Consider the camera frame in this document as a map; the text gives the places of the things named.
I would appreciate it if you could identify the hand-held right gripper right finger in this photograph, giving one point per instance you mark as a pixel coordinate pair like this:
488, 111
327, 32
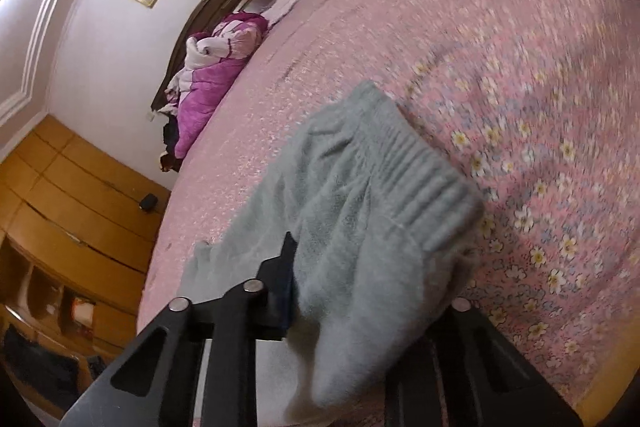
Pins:
470, 357

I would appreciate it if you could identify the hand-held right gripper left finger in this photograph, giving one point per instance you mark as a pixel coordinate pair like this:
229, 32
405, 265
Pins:
272, 302

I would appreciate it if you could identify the grey fleece pants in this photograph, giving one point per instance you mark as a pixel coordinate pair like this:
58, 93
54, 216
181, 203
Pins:
360, 227

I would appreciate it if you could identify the dark clothes pile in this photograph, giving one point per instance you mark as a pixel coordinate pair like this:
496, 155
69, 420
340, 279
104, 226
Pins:
171, 144

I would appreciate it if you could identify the wooden wardrobe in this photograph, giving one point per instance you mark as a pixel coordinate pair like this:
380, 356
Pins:
75, 207

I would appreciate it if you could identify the wooden shelf unit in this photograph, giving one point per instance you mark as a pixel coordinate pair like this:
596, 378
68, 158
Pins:
45, 337

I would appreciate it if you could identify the purple quilt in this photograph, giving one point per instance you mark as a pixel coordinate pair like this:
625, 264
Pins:
212, 77

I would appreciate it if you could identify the pink floral bed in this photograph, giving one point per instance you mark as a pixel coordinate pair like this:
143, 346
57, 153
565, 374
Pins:
450, 82

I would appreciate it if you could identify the small black wall device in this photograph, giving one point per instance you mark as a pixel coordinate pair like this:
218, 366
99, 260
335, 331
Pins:
147, 203

